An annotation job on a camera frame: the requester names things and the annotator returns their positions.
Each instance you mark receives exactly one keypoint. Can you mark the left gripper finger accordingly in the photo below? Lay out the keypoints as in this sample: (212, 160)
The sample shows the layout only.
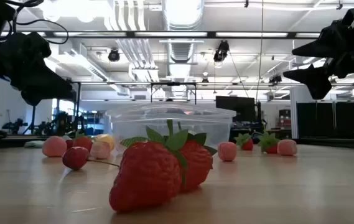
(33, 46)
(46, 84)

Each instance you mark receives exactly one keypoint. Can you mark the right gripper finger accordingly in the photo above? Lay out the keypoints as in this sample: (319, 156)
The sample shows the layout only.
(316, 79)
(329, 43)

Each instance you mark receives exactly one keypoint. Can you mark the pink toy peach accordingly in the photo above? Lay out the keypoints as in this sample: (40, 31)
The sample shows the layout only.
(100, 150)
(287, 147)
(227, 151)
(54, 146)

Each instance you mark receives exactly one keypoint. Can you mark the red toy cherry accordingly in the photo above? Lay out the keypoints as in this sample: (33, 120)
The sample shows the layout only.
(75, 158)
(69, 144)

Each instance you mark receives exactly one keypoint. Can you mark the red toy strawberry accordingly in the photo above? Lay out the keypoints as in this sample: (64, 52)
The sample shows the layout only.
(148, 177)
(246, 143)
(270, 146)
(198, 165)
(83, 143)

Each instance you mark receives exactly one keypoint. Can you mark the yellow toy banana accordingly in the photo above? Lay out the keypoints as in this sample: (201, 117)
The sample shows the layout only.
(108, 139)

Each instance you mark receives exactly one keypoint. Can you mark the clear plastic tupperware container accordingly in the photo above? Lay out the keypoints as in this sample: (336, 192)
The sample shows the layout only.
(214, 124)

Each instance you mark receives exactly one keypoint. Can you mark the black background robot arms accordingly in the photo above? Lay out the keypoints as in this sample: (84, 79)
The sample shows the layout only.
(58, 123)

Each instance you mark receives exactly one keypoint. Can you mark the teal folded cloth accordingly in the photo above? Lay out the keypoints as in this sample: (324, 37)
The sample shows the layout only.
(33, 144)

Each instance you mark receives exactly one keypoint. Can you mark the black monitor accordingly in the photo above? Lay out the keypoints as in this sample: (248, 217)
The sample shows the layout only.
(245, 105)

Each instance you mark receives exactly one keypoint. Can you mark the black overhead beam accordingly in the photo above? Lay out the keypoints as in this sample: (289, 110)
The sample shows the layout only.
(170, 34)

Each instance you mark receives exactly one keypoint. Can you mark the black background rig frame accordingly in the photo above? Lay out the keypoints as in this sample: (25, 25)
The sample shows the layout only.
(78, 102)

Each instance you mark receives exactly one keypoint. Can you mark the black partition wall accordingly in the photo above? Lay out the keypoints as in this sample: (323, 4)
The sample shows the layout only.
(326, 119)

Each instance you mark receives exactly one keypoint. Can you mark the black metal table frame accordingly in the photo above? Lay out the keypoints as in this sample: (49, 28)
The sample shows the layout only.
(2, 141)

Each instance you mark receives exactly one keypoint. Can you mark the black ceiling camera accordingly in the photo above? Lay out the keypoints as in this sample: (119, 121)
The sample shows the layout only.
(114, 55)
(221, 51)

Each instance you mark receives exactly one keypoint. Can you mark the silver ceiling duct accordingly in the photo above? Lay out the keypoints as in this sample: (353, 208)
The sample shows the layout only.
(183, 12)

